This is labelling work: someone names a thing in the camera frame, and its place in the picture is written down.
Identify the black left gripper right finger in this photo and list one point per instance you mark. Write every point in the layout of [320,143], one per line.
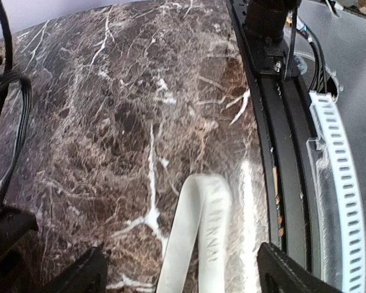
[280,273]

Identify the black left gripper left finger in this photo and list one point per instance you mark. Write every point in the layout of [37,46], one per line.
[86,274]

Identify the white printed ribbon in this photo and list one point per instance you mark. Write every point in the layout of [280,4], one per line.
[217,229]

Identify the grey cable duct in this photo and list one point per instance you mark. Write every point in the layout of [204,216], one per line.
[342,232]

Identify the black front rail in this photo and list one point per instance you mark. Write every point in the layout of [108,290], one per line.
[280,101]

